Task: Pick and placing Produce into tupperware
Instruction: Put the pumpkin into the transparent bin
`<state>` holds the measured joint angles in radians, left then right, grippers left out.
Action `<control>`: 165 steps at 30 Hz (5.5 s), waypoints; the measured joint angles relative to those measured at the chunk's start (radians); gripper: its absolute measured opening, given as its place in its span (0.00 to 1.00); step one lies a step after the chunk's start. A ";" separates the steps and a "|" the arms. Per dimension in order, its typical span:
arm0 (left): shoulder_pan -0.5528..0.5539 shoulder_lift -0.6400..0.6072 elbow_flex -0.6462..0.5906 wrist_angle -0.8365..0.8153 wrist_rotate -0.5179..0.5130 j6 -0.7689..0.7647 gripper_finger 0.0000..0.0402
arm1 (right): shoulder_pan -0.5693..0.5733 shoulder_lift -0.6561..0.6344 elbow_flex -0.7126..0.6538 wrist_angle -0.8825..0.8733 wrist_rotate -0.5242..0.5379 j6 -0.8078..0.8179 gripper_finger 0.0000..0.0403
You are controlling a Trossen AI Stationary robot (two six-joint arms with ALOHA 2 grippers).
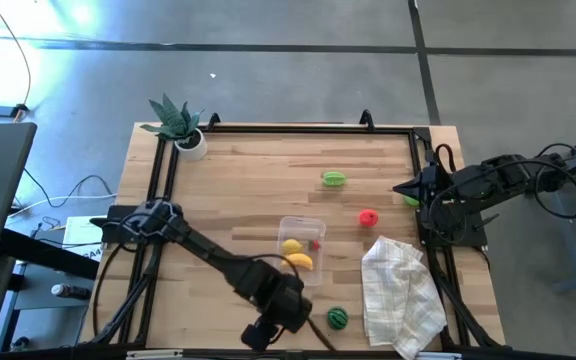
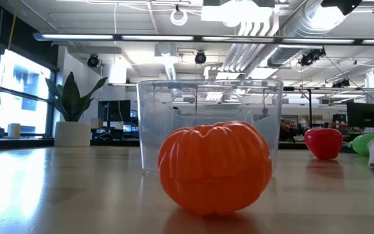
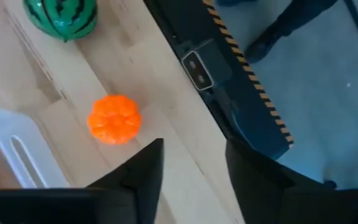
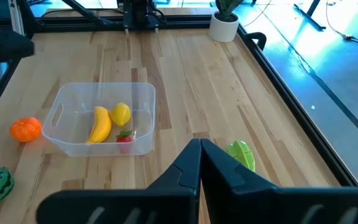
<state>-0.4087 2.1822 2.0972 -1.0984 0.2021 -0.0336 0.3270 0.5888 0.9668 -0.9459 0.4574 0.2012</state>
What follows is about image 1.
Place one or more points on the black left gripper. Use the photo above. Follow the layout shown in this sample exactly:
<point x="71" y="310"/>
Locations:
<point x="288" y="305"/>

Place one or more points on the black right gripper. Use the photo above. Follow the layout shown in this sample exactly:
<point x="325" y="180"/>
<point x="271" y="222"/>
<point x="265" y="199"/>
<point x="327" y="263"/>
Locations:
<point x="437" y="182"/>

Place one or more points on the light green oval toy fruit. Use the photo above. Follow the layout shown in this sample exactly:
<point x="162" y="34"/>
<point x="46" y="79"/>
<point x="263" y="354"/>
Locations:
<point x="410" y="201"/>

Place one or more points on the yellow toy banana bunch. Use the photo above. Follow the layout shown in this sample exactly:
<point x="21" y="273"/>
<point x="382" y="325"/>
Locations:
<point x="298" y="261"/>

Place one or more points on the striped green toy watermelon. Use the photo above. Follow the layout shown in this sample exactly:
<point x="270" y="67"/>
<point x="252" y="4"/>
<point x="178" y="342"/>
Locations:
<point x="337" y="318"/>

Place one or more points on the red plastic apple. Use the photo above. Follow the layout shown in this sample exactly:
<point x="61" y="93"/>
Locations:
<point x="368" y="218"/>

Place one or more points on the yellow toy lemon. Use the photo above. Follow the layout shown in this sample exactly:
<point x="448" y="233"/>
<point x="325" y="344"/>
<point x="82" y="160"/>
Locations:
<point x="292" y="246"/>

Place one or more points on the red toy strawberry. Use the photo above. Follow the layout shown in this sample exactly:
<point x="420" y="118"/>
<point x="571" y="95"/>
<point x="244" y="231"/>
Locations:
<point x="315" y="245"/>

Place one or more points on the green toy starfruit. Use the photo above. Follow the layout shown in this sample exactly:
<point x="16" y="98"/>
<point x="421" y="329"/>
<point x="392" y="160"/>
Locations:
<point x="334" y="179"/>

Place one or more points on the clear plastic tupperware container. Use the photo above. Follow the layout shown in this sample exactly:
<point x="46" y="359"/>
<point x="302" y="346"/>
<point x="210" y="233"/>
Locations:
<point x="313" y="227"/>

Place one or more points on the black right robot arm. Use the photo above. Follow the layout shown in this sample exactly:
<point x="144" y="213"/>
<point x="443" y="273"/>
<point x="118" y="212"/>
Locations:
<point x="493" y="177"/>

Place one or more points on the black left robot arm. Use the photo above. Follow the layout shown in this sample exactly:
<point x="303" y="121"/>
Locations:
<point x="208" y="250"/>

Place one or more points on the black table clamp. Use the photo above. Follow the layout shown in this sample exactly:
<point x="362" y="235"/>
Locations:
<point x="367" y="120"/>
<point x="213" y="121"/>

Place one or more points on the white checked cloth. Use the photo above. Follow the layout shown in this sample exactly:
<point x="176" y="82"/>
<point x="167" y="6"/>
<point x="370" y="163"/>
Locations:
<point x="398" y="295"/>

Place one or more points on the blue-grey metal stand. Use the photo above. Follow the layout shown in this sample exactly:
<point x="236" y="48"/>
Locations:
<point x="568" y="240"/>

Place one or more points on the snake plant in white pot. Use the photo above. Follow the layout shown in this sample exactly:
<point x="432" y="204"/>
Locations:
<point x="180" y="130"/>

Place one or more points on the dark bottle with white cap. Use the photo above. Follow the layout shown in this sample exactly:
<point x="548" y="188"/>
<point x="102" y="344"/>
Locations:
<point x="70" y="291"/>

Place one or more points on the white printed paper sheet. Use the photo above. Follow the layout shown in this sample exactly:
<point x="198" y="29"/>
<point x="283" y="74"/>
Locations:
<point x="80" y="235"/>

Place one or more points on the black aluminium table frame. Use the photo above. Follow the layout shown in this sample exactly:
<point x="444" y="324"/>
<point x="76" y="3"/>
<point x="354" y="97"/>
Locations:
<point x="318" y="129"/>

